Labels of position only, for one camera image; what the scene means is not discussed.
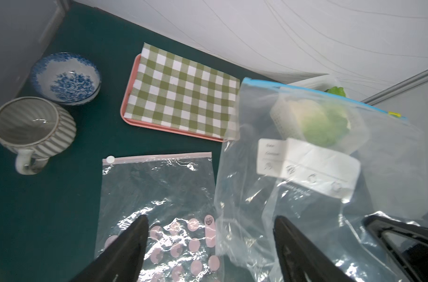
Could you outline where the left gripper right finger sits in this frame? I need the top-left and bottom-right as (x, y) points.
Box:
(273, 216), (352, 282)

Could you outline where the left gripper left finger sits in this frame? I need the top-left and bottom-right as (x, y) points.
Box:
(72, 215), (149, 282)

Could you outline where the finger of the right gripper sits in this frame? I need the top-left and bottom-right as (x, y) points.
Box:
(363, 215), (428, 282)

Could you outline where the clear blue-zip zipper bag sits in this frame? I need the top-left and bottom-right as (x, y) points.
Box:
(214, 78), (428, 282)

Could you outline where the chinese cabbage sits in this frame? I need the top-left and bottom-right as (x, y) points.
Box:
(325, 86), (346, 98)
(287, 99), (350, 148)

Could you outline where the pink-dotted zipper bag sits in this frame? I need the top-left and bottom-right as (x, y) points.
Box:
(95, 152), (224, 282)

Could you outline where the white plastic basket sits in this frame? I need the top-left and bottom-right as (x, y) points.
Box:
(270, 95), (370, 155)

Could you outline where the grey striped mug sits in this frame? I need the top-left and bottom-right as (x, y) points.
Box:
(0, 96), (76, 175)

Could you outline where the green checkered cloth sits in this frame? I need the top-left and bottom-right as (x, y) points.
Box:
(121, 43), (240, 142)

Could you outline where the pink tray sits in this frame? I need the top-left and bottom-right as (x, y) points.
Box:
(120, 53), (225, 143)

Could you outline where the blue floral bowl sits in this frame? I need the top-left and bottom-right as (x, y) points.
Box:
(29, 52), (102, 106)

